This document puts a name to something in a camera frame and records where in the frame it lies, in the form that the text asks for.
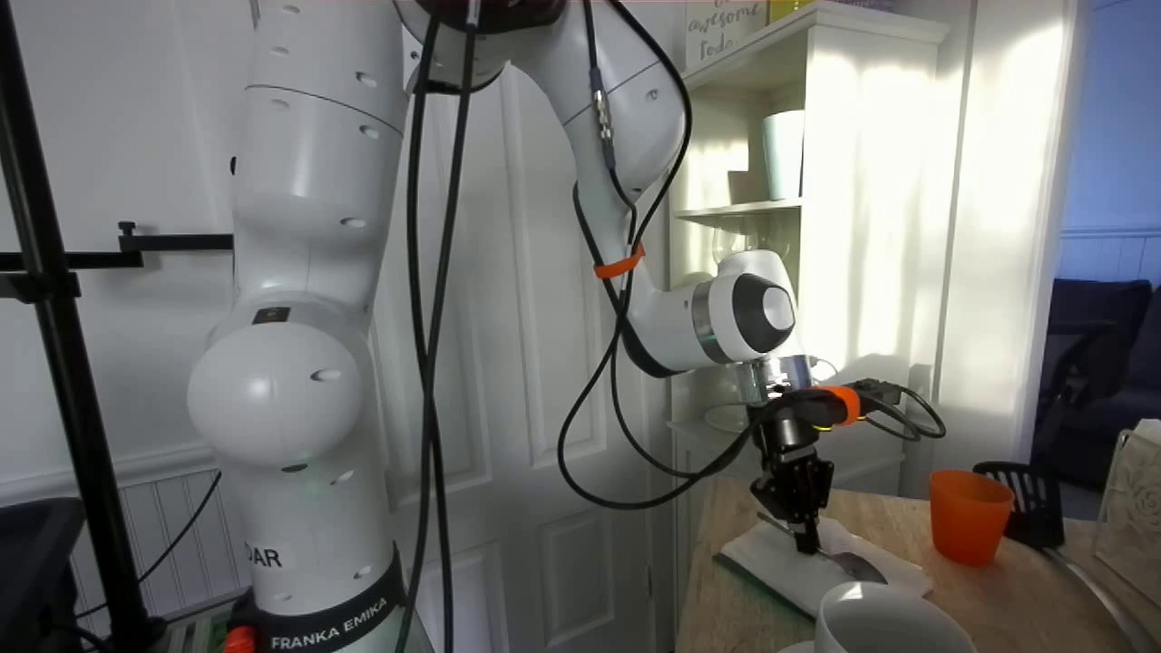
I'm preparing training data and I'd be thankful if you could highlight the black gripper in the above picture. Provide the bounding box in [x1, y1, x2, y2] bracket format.
[745, 402, 843, 560]

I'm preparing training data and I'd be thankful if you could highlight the white bowl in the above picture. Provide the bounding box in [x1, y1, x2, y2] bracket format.
[812, 575, 979, 653]

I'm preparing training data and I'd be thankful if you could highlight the orange plastic cup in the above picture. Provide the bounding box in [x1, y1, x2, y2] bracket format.
[927, 469, 1020, 569]

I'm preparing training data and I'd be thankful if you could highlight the black slotted spatula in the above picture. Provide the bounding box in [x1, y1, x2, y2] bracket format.
[974, 456, 1070, 552]

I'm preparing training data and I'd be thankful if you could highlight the white panelled door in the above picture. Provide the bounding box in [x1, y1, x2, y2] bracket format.
[367, 0, 670, 653]

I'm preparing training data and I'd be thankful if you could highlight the marbled grey board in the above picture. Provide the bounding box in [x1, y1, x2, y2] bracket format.
[1091, 415, 1161, 608]

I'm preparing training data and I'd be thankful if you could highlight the dark blue sofa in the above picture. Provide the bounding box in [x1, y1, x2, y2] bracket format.
[1031, 274, 1161, 493]

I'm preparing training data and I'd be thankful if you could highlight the white shelf cabinet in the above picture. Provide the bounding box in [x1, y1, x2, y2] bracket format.
[658, 0, 955, 639]

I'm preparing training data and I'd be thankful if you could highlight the pale canister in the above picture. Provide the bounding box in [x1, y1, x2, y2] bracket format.
[755, 105, 808, 203]

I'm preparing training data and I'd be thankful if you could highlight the white lettered sign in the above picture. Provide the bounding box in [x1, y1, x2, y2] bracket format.
[683, 5, 773, 72]

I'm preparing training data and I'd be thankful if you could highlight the black tripod stand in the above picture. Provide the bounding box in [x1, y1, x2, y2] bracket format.
[0, 0, 238, 653]

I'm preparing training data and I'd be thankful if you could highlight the black case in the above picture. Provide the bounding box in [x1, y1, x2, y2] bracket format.
[0, 493, 91, 653]

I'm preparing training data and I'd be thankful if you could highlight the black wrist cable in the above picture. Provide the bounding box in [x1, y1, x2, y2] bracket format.
[553, 0, 952, 514]

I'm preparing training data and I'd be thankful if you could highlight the orange cable strap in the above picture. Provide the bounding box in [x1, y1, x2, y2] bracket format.
[588, 242, 649, 288]

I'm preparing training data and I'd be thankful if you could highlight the black cable bundle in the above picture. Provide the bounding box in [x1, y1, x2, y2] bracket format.
[401, 0, 479, 653]

